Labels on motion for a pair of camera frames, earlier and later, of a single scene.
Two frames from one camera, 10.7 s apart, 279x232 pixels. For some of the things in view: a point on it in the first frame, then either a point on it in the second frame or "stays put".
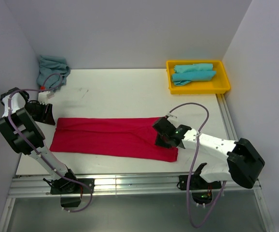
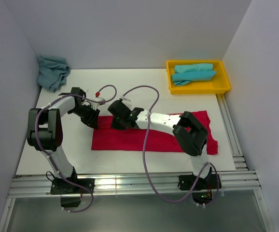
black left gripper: x=47 y=117 to x=92 y=119
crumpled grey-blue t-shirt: x=53 y=73 stays put
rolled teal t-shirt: x=194 y=67 stays put
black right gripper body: x=161 y=140 to x=118 y=123
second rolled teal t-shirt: x=183 y=78 stays put
